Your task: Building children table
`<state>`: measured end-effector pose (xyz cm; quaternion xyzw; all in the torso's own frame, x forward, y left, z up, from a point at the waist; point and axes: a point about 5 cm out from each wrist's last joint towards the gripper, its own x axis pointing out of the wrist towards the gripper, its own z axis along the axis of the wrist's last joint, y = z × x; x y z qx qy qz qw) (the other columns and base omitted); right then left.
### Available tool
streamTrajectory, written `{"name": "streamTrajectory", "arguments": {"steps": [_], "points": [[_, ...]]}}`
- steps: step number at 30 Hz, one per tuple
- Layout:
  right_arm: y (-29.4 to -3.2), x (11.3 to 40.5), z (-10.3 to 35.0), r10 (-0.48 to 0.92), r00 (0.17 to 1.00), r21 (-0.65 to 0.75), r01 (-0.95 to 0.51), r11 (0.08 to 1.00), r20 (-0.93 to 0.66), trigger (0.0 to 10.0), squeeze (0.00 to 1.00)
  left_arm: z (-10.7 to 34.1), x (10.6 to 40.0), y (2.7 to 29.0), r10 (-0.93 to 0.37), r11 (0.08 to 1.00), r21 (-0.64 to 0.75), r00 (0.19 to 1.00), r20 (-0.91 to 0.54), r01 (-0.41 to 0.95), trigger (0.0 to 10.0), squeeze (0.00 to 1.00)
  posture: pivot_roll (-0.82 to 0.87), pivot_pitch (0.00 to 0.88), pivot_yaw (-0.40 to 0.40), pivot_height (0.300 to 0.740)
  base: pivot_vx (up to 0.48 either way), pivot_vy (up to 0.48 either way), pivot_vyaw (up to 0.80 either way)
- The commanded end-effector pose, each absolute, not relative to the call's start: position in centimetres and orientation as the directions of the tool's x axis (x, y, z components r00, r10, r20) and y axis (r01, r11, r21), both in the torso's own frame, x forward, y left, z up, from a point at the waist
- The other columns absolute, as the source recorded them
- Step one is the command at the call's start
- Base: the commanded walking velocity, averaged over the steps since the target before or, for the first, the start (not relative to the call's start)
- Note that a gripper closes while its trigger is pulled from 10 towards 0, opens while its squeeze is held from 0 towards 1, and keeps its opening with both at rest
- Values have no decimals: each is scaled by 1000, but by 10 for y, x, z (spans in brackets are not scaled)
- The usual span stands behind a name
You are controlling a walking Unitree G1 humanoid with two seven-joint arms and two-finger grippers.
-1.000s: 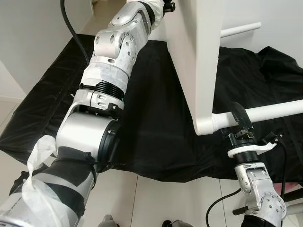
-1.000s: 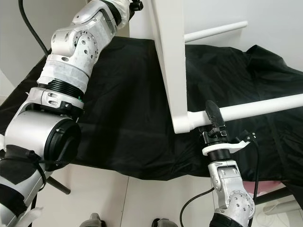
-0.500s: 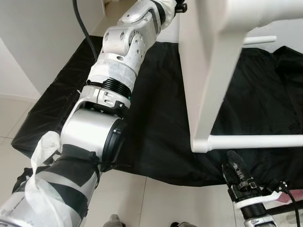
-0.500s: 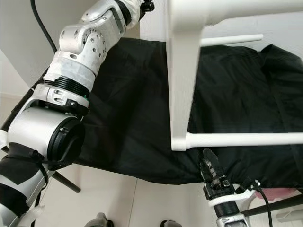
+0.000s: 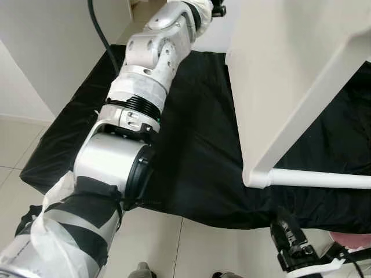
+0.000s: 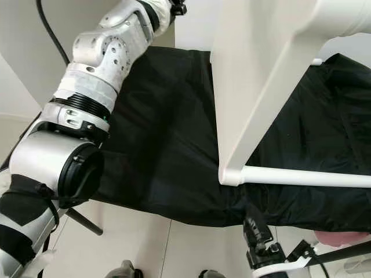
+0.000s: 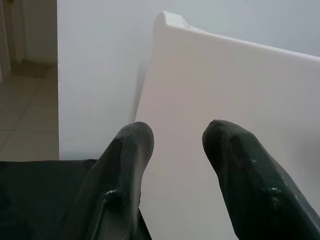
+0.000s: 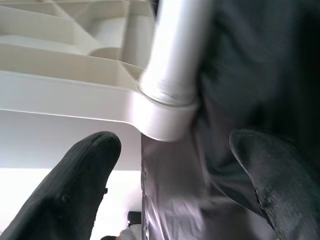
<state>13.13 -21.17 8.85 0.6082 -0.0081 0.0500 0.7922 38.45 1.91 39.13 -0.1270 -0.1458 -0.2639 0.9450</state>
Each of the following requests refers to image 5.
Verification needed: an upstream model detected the white plastic table top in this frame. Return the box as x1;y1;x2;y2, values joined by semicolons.
225;0;371;189

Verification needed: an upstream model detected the pink cushion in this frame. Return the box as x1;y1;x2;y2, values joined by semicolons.
330;232;371;250

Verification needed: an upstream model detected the black table cloth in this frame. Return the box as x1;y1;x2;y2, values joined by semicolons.
20;49;371;235

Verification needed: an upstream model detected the white plastic table leg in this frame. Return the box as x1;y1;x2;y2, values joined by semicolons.
270;168;371;190

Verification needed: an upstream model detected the grey left robot foot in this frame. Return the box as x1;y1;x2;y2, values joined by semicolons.
129;262;156;278

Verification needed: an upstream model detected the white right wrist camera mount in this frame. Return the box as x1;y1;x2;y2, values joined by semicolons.
287;261;348;278

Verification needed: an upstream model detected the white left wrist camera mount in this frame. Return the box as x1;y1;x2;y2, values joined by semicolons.
194;0;215;27

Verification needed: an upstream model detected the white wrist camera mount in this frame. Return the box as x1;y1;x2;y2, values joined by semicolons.
194;0;215;27
287;261;348;278

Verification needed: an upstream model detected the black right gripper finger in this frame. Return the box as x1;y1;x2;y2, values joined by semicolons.
271;207;299;247
325;243;351;261

